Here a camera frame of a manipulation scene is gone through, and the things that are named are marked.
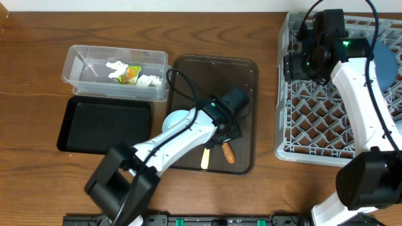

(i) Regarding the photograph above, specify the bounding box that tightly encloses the orange carrot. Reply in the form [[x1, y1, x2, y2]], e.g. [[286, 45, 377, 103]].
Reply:
[[222, 143, 236, 164]]

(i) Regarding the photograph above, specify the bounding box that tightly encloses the dark blue plate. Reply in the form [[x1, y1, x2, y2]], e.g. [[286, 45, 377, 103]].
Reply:
[[373, 41, 398, 93]]

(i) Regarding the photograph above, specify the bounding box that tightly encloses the white tissue large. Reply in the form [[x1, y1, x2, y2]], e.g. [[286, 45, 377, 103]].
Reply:
[[136, 75, 162, 87]]

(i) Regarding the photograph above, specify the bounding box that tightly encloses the yellow green snack wrapper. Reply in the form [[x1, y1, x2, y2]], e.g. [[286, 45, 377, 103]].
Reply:
[[116, 65, 142, 85]]

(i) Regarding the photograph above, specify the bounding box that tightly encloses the light blue cup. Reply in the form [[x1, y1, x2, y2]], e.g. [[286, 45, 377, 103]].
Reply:
[[395, 119, 402, 134]]

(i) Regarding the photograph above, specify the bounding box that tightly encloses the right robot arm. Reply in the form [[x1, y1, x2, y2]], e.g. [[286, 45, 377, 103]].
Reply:
[[283, 9, 401, 225]]

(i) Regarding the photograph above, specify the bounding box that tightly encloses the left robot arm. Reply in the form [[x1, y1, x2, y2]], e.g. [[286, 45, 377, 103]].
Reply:
[[84, 87, 249, 225]]

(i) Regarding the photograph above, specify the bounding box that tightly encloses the grey dishwasher rack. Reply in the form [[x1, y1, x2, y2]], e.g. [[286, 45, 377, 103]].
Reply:
[[274, 12, 401, 167]]

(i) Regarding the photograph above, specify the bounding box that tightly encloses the yellow plastic spoon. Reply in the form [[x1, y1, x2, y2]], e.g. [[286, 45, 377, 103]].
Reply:
[[200, 148, 210, 170]]

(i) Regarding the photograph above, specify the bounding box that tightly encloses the light blue bowl with rice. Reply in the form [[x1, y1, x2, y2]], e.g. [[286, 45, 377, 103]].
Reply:
[[162, 110, 188, 132]]

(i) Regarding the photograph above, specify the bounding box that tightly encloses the brown serving tray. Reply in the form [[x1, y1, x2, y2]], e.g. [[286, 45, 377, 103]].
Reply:
[[173, 55, 259, 175]]

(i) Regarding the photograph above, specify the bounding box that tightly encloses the clear plastic bin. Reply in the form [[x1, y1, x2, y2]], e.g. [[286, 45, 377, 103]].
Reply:
[[62, 45, 170, 102]]

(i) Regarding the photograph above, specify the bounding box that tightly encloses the black tray bin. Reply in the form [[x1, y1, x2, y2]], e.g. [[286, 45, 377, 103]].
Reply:
[[57, 95, 151, 154]]

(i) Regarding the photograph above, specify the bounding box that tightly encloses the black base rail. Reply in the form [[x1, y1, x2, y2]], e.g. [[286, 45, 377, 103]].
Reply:
[[62, 215, 298, 226]]

